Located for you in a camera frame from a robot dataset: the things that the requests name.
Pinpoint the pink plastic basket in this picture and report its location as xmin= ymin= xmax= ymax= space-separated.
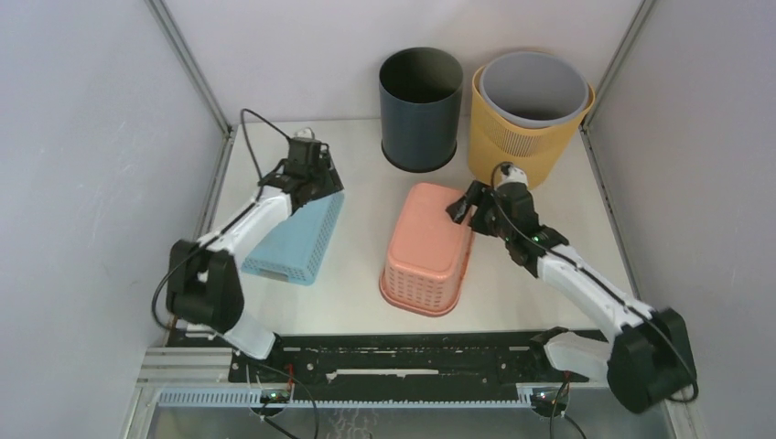
xmin=379 ymin=182 xmax=474 ymax=317

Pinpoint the blue plastic basket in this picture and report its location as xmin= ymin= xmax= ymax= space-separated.
xmin=241 ymin=192 xmax=345 ymax=286

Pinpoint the grey bin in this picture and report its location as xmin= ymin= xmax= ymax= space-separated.
xmin=475 ymin=50 xmax=593 ymax=129

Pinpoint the white slotted cable duct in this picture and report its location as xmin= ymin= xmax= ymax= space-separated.
xmin=154 ymin=387 xmax=541 ymax=409

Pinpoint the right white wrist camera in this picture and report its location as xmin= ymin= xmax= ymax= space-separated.
xmin=490 ymin=162 xmax=528 ymax=188

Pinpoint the yellow perforated bin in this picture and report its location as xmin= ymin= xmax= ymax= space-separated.
xmin=468 ymin=65 xmax=596 ymax=188

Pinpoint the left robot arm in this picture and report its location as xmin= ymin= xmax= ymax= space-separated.
xmin=159 ymin=137 xmax=343 ymax=381

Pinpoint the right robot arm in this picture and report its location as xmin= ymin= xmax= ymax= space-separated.
xmin=446 ymin=181 xmax=699 ymax=413

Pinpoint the dark blue cylindrical bin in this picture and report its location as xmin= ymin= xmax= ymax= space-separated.
xmin=378 ymin=47 xmax=464 ymax=173

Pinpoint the aluminium frame rail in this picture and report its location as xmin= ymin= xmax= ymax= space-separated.
xmin=136 ymin=348 xmax=232 ymax=386

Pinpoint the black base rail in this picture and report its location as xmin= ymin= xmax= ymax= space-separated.
xmin=228 ymin=331 xmax=566 ymax=404

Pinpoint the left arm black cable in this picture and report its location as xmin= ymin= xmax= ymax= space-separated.
xmin=150 ymin=108 xmax=296 ymax=333

